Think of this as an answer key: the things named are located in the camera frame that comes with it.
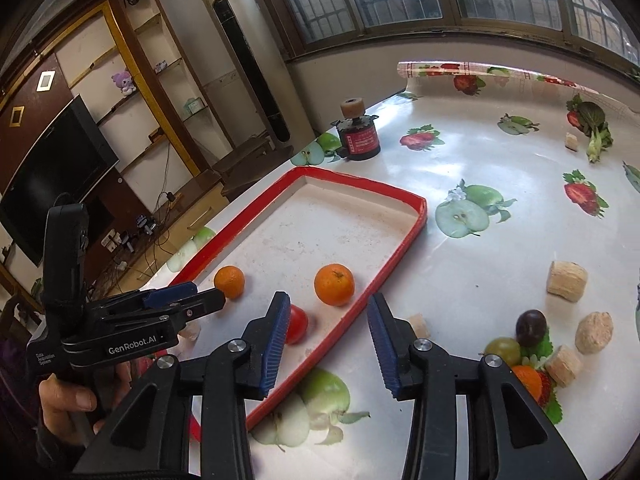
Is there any black television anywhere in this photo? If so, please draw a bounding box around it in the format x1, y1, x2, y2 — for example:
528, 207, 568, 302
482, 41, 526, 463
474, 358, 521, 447
1, 96, 118, 266

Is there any wooden stool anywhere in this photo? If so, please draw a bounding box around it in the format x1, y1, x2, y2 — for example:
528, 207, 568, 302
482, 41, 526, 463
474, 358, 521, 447
212, 136, 293, 202

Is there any green grape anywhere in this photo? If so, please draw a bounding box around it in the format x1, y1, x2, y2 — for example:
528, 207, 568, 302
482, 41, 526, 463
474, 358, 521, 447
484, 337, 522, 366

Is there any striped beige cake piece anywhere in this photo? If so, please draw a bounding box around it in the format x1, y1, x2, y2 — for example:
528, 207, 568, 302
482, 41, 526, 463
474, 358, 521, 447
547, 260, 588, 304

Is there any barred window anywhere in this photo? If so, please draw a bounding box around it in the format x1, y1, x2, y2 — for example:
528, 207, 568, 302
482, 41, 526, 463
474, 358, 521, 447
264, 0, 639, 76

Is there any round beige cake piece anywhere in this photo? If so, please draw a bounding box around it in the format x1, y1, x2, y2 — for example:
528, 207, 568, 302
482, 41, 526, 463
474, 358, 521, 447
575, 312, 614, 356

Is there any tall standing air conditioner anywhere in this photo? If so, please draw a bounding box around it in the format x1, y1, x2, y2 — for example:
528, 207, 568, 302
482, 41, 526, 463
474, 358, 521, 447
203, 0, 314, 153

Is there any large orange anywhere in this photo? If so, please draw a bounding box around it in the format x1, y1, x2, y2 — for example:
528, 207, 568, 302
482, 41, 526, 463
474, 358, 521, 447
314, 263, 355, 307

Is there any wooden wall shelf unit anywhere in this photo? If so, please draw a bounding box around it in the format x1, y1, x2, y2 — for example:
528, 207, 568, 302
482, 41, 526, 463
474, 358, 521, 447
1, 0, 233, 297

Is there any small mandarin orange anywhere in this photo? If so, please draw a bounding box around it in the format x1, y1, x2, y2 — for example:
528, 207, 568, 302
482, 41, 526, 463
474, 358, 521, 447
512, 365, 544, 402

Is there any purple plush toy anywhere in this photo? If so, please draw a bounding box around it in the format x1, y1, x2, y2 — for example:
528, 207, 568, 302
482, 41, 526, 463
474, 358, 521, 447
112, 70, 137, 96

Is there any dark purple plum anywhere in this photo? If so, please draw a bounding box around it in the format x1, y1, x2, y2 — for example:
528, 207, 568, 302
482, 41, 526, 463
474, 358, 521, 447
515, 309, 548, 348

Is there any black red-labelled jar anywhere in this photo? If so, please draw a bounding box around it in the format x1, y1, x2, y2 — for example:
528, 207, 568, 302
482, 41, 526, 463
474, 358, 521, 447
332, 98, 381, 160

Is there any red rimmed white tray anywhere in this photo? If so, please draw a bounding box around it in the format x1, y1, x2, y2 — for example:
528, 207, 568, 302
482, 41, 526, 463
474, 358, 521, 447
172, 166, 427, 427

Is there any fruit print tablecloth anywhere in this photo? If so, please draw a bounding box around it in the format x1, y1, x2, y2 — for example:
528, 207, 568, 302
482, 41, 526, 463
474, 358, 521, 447
144, 58, 640, 480

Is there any red cherry tomato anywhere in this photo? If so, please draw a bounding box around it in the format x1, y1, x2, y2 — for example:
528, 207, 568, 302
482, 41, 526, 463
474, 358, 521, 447
285, 304, 309, 344

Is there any small beige cake cube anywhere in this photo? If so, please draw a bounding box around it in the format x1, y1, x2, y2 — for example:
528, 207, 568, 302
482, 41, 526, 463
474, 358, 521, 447
407, 313, 431, 339

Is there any green leafy vegetable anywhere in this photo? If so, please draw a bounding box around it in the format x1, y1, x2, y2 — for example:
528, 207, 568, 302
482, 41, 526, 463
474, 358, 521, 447
566, 94, 614, 164

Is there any person's left hand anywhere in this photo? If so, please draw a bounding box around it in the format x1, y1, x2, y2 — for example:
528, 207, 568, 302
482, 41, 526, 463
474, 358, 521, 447
39, 362, 132, 446

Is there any small beige cube by vegetable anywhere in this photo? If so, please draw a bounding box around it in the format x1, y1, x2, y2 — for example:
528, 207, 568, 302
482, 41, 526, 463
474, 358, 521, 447
565, 132, 579, 152

